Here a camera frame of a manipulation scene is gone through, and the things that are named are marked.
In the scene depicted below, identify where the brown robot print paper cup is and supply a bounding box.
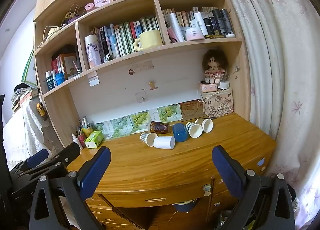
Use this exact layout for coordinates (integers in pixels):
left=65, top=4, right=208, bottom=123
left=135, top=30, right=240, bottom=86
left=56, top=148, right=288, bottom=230
left=149, top=121, right=170, bottom=134

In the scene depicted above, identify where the small white paper cup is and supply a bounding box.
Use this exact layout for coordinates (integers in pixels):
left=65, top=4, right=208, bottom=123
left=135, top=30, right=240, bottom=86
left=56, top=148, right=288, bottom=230
left=195, top=118, right=214, bottom=133

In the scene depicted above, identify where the striped leaf print paper cup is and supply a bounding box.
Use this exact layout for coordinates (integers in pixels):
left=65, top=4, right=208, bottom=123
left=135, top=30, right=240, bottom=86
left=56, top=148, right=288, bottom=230
left=185, top=122, right=203, bottom=138

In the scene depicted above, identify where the blue plastic cup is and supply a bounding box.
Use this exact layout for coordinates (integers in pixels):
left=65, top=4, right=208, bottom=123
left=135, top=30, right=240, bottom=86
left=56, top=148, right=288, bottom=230
left=172, top=123, right=188, bottom=142

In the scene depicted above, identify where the checkered paper cup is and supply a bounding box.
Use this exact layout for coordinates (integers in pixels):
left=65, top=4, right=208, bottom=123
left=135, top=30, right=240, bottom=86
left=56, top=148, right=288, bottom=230
left=140, top=132, right=158, bottom=147

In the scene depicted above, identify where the plain white paper cup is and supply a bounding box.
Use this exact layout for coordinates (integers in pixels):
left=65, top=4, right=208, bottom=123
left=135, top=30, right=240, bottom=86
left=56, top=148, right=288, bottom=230
left=153, top=136, right=175, bottom=149

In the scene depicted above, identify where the green tissue box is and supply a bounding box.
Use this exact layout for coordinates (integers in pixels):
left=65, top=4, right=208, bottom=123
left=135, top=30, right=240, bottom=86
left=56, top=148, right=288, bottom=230
left=85, top=130, right=104, bottom=149

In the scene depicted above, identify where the white small bottle on desk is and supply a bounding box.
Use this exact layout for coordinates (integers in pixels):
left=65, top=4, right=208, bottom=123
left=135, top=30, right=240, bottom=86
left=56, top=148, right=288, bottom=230
left=72, top=133, right=83, bottom=150

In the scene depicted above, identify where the wooden desk drawer front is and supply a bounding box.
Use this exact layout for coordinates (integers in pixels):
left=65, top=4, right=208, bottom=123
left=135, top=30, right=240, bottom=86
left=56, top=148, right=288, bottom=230
left=102, top=184, right=212, bottom=208

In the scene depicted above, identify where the printed canvas storage box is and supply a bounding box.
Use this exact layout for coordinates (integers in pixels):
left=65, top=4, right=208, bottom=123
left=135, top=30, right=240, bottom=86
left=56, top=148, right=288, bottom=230
left=201, top=88, right=234, bottom=118

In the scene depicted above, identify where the pink small box under doll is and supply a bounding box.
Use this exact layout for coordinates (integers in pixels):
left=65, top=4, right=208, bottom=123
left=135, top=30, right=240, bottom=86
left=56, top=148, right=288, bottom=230
left=199, top=83, right=218, bottom=93

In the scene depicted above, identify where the brown haired rag doll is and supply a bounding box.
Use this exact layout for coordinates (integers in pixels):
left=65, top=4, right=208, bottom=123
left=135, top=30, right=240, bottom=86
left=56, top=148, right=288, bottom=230
left=202, top=49, right=228, bottom=85

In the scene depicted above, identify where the white floral thermos bottle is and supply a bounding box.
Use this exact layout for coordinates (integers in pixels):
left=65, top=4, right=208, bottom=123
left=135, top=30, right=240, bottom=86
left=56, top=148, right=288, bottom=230
left=85, top=34, right=101, bottom=68

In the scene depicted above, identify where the wooden bookshelf unit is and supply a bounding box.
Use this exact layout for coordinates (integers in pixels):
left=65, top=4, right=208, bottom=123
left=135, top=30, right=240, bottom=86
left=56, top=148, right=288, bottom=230
left=34, top=0, right=250, bottom=146

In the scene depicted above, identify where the yellow ceramic mug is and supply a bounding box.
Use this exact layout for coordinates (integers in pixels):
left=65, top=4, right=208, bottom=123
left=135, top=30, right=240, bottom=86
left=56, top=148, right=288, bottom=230
left=132, top=30, right=163, bottom=51

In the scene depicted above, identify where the pink round cream jar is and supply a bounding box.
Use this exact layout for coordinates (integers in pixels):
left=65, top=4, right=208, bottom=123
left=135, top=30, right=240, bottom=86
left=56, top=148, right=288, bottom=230
left=185, top=27, right=204, bottom=41

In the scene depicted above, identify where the floral white curtain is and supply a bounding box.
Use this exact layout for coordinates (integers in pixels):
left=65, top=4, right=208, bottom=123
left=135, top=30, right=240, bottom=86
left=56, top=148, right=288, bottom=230
left=231, top=0, right=319, bottom=229

